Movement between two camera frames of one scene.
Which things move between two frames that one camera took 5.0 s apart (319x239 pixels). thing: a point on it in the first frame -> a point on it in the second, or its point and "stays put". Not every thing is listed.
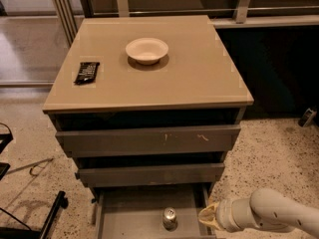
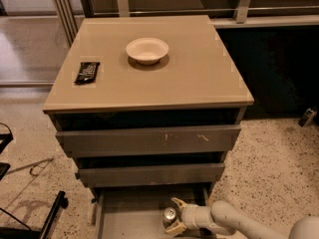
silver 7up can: [169, 219] stays put
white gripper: [224, 214] -> [189, 215]
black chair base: [26, 232] stays put
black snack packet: [87, 73] stays put
